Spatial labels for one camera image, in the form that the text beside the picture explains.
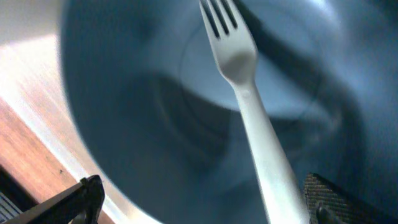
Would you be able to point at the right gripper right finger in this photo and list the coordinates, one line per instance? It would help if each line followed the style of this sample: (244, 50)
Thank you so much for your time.
(327, 203)

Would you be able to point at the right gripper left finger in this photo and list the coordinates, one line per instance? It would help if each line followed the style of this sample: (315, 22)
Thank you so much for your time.
(81, 203)

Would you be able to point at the blue bowl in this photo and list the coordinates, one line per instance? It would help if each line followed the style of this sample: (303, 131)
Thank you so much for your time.
(164, 126)

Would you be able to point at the white plastic fork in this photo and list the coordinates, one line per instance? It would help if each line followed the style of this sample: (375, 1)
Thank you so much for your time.
(236, 56)

